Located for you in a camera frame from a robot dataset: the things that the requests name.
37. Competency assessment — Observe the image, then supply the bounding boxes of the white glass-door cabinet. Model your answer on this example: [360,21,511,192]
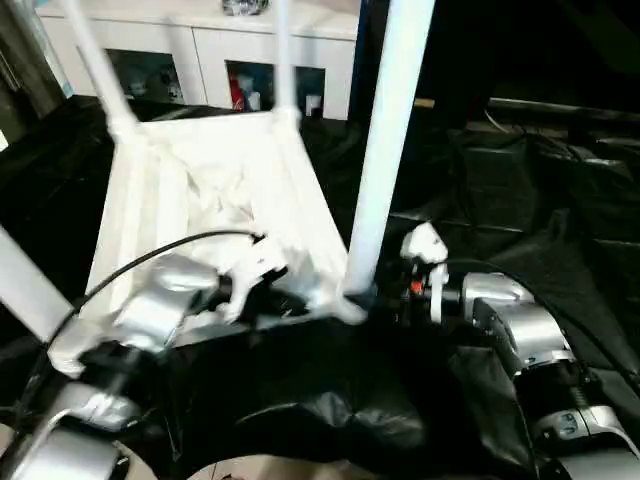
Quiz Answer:
[35,0,361,121]

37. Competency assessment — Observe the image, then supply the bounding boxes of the grey curtain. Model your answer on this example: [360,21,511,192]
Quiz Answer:
[0,0,63,117]

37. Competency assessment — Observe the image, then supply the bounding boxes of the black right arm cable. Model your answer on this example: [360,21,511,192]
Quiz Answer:
[424,258,640,373]

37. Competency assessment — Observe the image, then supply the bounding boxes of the white plastic table top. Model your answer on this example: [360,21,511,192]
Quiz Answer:
[45,105,367,379]

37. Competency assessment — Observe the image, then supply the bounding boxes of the large black screen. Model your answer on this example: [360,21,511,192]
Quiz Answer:
[355,0,640,119]

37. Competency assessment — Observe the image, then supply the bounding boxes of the dark crumpled bundle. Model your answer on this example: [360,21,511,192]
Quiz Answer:
[221,0,272,17]

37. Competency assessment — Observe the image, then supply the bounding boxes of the black plastic mat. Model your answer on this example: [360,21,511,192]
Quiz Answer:
[0,95,640,476]

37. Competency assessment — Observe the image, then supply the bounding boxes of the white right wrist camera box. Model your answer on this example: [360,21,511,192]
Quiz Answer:
[399,222,450,327]

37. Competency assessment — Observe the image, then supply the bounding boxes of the silver metal bar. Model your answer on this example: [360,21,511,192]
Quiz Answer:
[487,96,640,122]

